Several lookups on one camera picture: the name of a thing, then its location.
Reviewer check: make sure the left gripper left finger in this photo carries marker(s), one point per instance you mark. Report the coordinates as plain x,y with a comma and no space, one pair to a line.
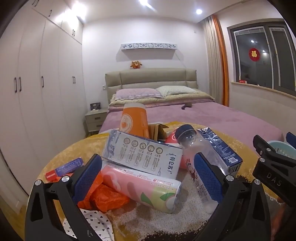
42,220

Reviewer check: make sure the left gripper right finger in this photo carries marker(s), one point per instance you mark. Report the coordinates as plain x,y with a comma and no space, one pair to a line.
242,212

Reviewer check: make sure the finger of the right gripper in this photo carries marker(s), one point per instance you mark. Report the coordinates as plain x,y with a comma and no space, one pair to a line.
275,171
291,139

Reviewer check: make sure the light blue plastic basket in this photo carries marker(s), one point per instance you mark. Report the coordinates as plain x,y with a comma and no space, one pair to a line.
283,148

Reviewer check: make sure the blue milk carton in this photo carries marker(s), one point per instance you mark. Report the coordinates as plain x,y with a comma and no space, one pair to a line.
225,157

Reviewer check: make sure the red blue small box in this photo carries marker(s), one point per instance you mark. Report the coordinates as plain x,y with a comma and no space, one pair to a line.
68,168

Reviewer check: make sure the orange plastic bag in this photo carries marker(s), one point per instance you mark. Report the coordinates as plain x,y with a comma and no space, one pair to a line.
103,198

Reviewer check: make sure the clear plastic bottle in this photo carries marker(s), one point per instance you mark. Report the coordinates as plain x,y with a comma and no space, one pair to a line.
194,146

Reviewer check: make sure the white tissue box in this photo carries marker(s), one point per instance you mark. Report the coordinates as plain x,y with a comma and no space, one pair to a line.
142,154

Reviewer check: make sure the orange paper cup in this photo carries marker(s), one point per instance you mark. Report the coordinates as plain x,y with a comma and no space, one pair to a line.
134,120

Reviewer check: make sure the red white paper cup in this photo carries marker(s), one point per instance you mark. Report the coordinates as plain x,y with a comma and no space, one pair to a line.
172,140

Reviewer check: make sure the white heart pattern cloth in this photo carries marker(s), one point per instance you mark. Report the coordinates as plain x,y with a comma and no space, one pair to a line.
100,223

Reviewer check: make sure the dark framed window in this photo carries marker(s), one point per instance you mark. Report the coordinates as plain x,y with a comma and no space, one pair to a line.
276,67

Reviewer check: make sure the red round window sticker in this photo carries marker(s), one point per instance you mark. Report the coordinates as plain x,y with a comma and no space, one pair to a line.
254,54

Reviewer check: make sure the purple covered bed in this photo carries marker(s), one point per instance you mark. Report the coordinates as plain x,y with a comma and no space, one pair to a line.
204,111

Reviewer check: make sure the dark object on bed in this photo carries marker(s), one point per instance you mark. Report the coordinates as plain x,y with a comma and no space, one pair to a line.
187,105

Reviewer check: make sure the grey bedside table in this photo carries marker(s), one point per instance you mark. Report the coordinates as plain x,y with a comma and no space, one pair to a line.
95,119

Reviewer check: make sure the white built-in wardrobe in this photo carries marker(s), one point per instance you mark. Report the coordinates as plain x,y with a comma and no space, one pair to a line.
43,101

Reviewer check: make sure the beige orange left curtain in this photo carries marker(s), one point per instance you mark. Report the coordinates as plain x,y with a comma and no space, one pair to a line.
217,60

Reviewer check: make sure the white patterned pillow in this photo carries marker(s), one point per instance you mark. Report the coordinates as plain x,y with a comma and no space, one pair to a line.
173,90

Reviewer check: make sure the beige padded headboard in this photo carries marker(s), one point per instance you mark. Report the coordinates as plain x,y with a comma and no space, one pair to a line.
149,78

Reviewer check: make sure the purple pillow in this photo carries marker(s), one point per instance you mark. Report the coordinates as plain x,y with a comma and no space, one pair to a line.
137,93

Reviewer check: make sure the orange plush toy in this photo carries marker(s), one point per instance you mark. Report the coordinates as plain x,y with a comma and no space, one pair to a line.
135,65

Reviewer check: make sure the black photo frame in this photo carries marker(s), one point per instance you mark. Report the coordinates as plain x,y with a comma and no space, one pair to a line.
95,106

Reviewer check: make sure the white patterned wall shelf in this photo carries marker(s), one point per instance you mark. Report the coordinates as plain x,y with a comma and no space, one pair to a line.
149,45

